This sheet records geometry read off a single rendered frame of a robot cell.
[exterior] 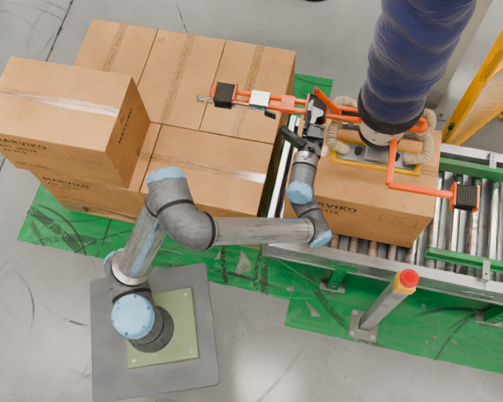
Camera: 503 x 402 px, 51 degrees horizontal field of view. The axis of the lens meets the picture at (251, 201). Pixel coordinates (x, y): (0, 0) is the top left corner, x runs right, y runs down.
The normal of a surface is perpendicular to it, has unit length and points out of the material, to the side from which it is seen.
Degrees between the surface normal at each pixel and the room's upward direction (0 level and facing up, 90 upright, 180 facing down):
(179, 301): 4
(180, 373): 0
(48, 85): 0
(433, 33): 72
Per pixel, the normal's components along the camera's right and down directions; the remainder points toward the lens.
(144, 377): -0.04, -0.38
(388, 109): -0.43, 0.71
